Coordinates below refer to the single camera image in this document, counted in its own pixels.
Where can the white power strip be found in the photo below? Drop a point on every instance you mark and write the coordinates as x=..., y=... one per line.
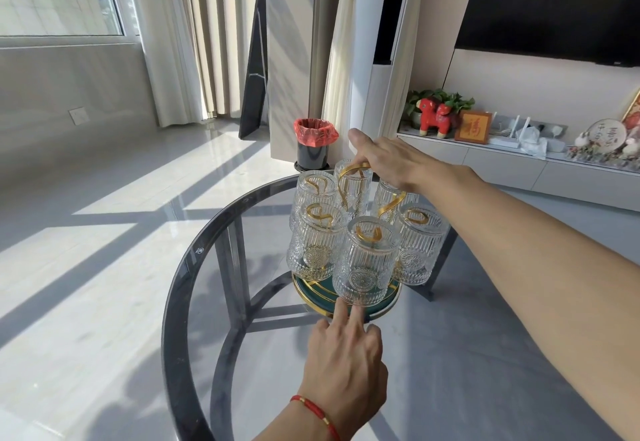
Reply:
x=550, y=129

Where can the white television cabinet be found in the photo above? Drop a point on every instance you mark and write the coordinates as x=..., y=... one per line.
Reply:
x=500, y=166

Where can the set of ribbed clear glasses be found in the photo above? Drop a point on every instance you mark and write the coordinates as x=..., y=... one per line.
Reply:
x=365, y=266

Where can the white sheer curtain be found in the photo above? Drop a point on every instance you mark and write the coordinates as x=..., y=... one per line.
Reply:
x=165, y=46

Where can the crumpled white plastic bag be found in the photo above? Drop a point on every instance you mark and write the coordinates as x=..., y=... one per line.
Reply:
x=537, y=145

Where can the person's left hand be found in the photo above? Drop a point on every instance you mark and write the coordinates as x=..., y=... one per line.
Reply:
x=342, y=375

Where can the white router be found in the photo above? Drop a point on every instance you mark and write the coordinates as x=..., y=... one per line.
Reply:
x=507, y=138

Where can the black television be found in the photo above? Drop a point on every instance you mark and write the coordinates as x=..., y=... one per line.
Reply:
x=550, y=1

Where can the gold cup rack green tray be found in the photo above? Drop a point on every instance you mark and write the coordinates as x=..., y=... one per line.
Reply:
x=320, y=301

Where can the red trash bag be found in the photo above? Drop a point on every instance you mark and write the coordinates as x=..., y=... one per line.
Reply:
x=315, y=131

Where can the person's left middle finger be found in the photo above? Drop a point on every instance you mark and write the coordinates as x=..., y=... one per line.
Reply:
x=359, y=323

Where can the person's right hand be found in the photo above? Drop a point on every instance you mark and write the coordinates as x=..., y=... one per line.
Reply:
x=410, y=163

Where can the round decorative plate with flowers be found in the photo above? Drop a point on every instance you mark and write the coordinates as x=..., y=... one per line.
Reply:
x=602, y=141

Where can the red horse toy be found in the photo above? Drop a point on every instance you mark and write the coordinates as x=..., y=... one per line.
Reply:
x=432, y=115

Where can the person's right thumb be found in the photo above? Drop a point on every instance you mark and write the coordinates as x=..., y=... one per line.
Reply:
x=364, y=142

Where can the green potted plant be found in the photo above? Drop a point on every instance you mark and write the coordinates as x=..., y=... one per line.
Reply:
x=425, y=97

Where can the gold picture frame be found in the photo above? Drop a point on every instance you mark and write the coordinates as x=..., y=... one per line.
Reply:
x=632, y=108

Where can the gold framed red picture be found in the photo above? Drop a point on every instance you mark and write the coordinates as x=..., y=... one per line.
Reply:
x=473, y=127

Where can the white wall socket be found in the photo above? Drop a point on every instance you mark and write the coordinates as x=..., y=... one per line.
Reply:
x=78, y=115

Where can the white floor air conditioner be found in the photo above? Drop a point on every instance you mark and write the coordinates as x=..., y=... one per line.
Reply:
x=382, y=96

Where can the black marble slab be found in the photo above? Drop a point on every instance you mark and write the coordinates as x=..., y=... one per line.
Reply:
x=254, y=86

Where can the beige curtain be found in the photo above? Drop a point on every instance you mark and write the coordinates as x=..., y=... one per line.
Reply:
x=220, y=31

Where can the person's left thumb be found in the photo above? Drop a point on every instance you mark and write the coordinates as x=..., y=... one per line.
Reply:
x=382, y=378

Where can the person's left forearm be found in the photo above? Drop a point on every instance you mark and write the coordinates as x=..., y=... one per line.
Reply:
x=295, y=425

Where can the round glass table dark frame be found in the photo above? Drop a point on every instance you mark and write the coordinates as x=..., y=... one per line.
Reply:
x=175, y=306

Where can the person's right forearm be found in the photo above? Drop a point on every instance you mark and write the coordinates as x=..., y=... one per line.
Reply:
x=540, y=266

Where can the person's left little finger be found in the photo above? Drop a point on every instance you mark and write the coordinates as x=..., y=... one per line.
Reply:
x=322, y=330

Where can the black trash bin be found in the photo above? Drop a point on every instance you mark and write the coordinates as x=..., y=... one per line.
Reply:
x=312, y=156

